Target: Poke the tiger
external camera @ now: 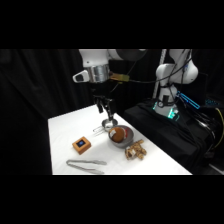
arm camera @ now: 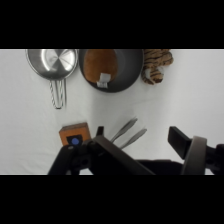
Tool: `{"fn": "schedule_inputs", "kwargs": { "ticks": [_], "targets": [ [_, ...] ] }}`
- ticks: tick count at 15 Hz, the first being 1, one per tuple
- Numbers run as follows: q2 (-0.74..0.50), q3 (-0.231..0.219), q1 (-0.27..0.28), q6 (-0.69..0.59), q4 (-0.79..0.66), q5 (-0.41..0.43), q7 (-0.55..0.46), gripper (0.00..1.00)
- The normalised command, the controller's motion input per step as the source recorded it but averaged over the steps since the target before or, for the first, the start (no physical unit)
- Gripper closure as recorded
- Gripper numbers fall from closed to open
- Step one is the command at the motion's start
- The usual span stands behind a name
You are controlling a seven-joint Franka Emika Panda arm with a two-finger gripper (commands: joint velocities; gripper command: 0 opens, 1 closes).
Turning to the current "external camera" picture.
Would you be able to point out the white vertical pole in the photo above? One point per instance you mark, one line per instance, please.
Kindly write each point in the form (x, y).
(159, 73)

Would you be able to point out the orange round plush toy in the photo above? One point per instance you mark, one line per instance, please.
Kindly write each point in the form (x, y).
(116, 134)

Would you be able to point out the black robot stand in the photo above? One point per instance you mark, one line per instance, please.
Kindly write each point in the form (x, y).
(173, 136)

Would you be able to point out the yellowish wrist camera box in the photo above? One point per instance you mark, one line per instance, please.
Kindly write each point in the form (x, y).
(120, 77)

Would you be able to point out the blue lit bar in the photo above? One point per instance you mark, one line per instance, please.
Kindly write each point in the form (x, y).
(189, 100)

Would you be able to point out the small steel measuring cup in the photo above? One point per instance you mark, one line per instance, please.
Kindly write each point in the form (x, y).
(108, 124)

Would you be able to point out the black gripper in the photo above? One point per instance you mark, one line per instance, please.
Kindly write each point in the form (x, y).
(100, 89)

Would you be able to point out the black curtain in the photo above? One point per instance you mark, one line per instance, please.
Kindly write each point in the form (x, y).
(33, 100)

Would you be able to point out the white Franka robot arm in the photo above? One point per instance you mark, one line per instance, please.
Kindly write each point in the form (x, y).
(96, 57)

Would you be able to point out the orange box with blue square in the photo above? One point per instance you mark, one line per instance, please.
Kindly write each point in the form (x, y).
(81, 145)

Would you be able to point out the grey metal bowl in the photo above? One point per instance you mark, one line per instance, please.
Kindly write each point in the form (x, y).
(128, 140)

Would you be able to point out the metal kitchen tongs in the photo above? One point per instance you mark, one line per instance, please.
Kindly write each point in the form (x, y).
(83, 164)

